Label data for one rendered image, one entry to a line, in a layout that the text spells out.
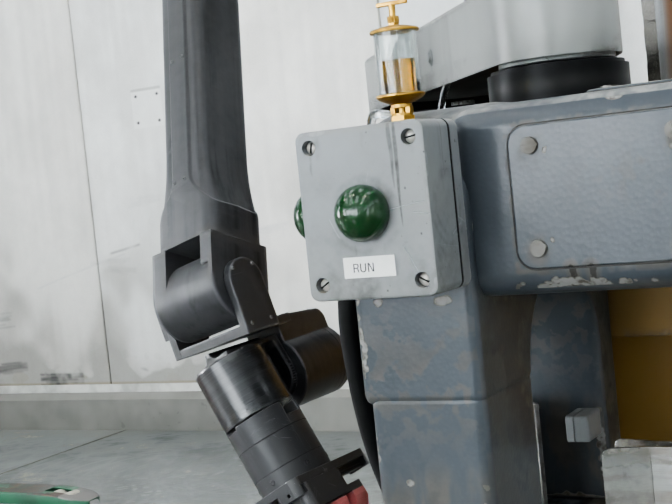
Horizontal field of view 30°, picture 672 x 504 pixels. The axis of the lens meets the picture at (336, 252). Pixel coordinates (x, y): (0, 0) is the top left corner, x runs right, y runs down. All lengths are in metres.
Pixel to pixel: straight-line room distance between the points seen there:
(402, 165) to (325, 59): 5.99
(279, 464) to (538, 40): 0.35
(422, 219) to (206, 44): 0.41
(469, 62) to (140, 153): 6.46
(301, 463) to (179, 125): 0.28
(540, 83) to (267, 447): 0.33
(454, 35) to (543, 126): 0.24
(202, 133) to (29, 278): 6.94
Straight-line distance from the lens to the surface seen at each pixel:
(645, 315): 0.91
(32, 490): 5.86
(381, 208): 0.64
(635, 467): 0.84
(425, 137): 0.63
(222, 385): 0.92
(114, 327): 7.52
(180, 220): 0.95
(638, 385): 0.97
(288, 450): 0.91
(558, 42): 0.78
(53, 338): 7.83
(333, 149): 0.66
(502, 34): 0.80
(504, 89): 0.79
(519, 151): 0.67
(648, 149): 0.65
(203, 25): 1.02
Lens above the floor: 1.30
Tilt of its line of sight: 3 degrees down
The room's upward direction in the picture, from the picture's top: 6 degrees counter-clockwise
